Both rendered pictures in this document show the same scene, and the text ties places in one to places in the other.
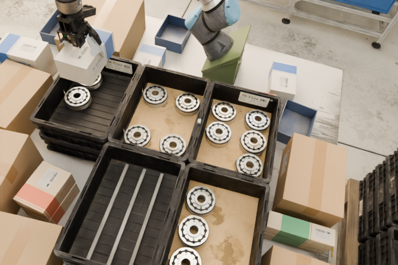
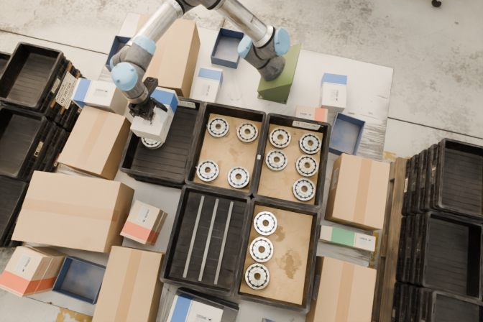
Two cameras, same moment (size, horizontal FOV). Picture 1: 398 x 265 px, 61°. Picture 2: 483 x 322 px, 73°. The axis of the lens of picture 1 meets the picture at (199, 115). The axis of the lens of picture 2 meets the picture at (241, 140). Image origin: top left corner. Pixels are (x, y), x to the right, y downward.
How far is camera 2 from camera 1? 0.47 m
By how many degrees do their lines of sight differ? 17
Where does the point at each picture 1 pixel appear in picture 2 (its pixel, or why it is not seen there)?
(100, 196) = (185, 224)
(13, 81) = (95, 128)
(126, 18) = (182, 47)
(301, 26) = not seen: outside the picture
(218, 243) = (281, 256)
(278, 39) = (332, 8)
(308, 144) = (355, 164)
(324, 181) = (367, 198)
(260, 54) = (313, 59)
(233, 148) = (290, 172)
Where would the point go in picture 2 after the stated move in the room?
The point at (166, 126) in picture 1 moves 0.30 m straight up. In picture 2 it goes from (231, 157) to (228, 136)
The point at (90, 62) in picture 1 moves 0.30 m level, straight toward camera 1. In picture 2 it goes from (160, 127) to (187, 198)
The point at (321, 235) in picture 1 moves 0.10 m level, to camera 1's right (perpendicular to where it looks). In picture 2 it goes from (364, 242) to (387, 244)
